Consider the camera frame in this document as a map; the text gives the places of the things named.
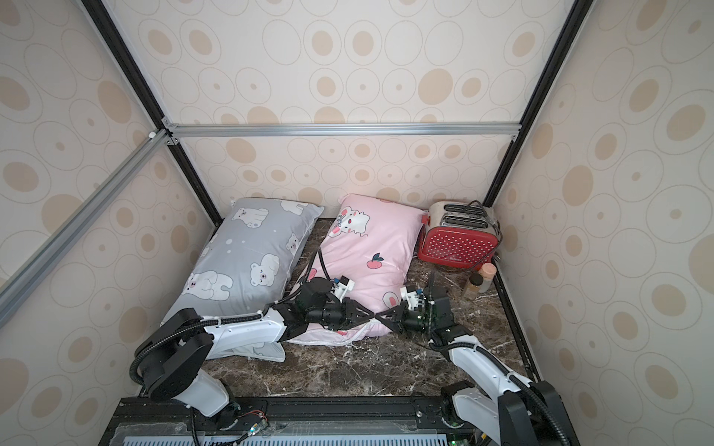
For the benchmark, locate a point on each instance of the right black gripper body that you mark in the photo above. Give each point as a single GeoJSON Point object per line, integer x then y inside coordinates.
{"type": "Point", "coordinates": [400, 317]}

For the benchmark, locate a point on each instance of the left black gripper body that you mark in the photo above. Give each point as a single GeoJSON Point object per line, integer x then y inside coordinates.
{"type": "Point", "coordinates": [331, 313]}

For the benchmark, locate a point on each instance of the grey bear print pillow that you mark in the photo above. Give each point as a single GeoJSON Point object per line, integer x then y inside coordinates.
{"type": "Point", "coordinates": [249, 260]}

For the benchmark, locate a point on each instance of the pink peach print pillow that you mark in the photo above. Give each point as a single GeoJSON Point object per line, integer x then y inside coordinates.
{"type": "Point", "coordinates": [372, 242]}

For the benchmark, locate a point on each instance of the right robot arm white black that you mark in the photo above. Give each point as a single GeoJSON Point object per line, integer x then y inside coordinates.
{"type": "Point", "coordinates": [509, 408]}

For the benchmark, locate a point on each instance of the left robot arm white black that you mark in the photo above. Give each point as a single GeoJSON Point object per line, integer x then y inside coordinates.
{"type": "Point", "coordinates": [168, 365]}

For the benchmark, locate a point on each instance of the bottle with dark cap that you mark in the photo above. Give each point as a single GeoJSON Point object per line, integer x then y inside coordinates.
{"type": "Point", "coordinates": [472, 288]}

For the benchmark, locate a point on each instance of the bottle with pink cap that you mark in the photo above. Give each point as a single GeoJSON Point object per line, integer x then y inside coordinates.
{"type": "Point", "coordinates": [488, 272]}

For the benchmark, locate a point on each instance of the red and cream toaster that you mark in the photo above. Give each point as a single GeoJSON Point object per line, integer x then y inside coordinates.
{"type": "Point", "coordinates": [461, 235]}

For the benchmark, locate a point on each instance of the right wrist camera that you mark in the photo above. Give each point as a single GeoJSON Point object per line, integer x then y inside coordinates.
{"type": "Point", "coordinates": [413, 297]}

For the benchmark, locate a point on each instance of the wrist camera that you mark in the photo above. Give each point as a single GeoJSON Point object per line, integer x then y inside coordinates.
{"type": "Point", "coordinates": [342, 287]}
{"type": "Point", "coordinates": [413, 297]}

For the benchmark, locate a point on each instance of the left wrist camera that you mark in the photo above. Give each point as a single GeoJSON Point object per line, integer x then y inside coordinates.
{"type": "Point", "coordinates": [342, 287]}

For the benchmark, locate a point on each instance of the horizontal aluminium frame bar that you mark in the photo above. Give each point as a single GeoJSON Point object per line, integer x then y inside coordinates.
{"type": "Point", "coordinates": [344, 130]}

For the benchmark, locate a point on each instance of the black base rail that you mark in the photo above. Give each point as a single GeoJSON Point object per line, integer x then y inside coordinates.
{"type": "Point", "coordinates": [412, 420]}

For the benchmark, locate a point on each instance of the left slanted aluminium frame bar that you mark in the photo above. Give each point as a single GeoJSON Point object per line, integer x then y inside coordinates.
{"type": "Point", "coordinates": [34, 271]}

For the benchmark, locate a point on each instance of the right black corner post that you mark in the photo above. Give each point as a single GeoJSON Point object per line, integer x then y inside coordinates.
{"type": "Point", "coordinates": [562, 46]}

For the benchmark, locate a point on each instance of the black corner post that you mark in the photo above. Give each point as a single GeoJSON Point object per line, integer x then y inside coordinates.
{"type": "Point", "coordinates": [562, 46]}
{"type": "Point", "coordinates": [108, 31]}

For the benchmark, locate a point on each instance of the left black corner post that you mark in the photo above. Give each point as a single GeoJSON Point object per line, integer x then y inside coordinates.
{"type": "Point", "coordinates": [108, 31]}

